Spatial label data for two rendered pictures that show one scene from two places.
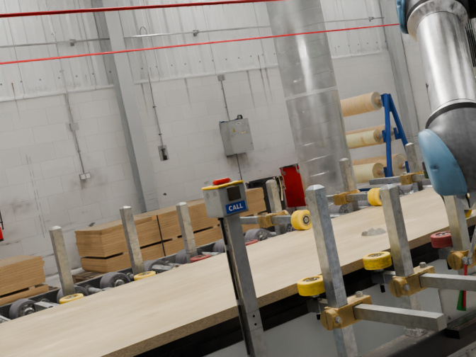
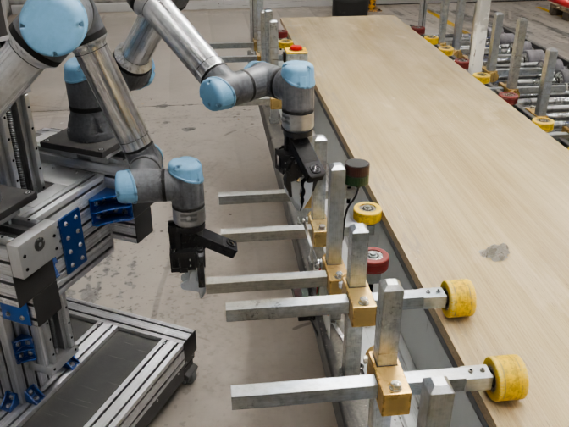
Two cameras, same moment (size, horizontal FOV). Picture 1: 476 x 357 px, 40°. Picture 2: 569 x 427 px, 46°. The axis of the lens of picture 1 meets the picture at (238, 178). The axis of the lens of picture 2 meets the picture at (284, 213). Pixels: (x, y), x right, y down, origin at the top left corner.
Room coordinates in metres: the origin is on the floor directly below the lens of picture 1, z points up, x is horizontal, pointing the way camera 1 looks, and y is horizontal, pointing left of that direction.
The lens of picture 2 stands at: (2.44, -1.93, 1.76)
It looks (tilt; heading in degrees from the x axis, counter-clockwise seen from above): 28 degrees down; 117
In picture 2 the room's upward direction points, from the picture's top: straight up
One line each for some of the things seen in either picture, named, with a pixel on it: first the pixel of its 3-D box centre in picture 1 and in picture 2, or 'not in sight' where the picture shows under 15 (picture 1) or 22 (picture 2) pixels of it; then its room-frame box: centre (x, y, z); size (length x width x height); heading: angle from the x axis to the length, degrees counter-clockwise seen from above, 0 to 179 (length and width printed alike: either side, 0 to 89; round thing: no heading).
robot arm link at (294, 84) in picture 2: not in sight; (296, 86); (1.78, -0.60, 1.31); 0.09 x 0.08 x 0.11; 163
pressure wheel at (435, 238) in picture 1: (446, 250); (372, 272); (1.99, -0.58, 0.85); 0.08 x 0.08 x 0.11
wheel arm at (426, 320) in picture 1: (369, 313); (287, 196); (1.58, -0.25, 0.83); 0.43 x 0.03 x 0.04; 34
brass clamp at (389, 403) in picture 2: not in sight; (387, 378); (2.18, -1.03, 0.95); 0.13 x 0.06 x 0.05; 124
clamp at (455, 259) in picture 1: (467, 256); (335, 274); (1.90, -0.61, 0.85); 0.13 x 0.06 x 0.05; 124
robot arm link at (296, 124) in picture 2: not in sight; (296, 119); (1.78, -0.60, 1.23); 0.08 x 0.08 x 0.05
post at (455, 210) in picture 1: (460, 239); (334, 251); (1.89, -0.59, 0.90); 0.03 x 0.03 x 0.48; 34
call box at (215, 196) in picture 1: (225, 200); (295, 60); (1.47, 0.04, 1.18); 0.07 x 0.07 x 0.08; 34
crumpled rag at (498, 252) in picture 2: (373, 230); (497, 249); (2.26, -0.42, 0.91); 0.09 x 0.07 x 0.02; 61
